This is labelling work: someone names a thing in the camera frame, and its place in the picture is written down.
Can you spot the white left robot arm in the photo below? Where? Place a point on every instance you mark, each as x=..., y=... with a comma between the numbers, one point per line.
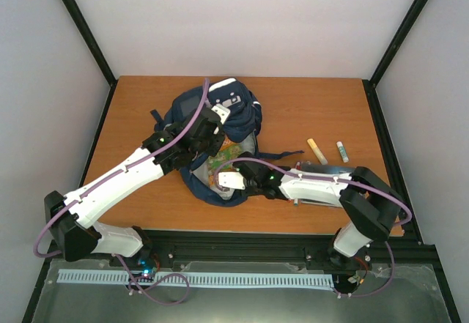
x=73, y=219

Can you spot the navy blue backpack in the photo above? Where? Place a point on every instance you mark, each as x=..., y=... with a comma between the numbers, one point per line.
x=192, y=111

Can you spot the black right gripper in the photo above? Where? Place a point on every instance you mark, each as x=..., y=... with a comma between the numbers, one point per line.
x=251, y=194

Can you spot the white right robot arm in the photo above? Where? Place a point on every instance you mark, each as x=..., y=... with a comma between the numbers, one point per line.
x=371, y=205

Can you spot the light blue slotted cable duct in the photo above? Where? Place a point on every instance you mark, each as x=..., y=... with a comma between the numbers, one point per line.
x=200, y=280

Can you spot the white glue stick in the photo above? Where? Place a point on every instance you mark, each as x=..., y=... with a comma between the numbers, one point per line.
x=342, y=152

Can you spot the black aluminium frame rail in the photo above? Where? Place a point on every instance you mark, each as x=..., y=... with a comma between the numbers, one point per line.
x=170, y=249

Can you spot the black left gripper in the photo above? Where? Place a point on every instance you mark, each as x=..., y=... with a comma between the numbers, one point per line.
x=214, y=149

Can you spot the yellow highlighter pen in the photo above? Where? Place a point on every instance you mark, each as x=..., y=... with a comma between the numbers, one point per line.
x=317, y=152

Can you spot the orange Treehouse book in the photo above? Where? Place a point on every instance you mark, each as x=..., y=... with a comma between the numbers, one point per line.
x=228, y=151

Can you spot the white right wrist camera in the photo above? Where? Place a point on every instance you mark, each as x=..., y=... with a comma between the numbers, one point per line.
x=231, y=180

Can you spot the dark blue Wuthering Heights book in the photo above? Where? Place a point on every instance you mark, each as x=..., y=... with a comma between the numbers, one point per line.
x=326, y=171

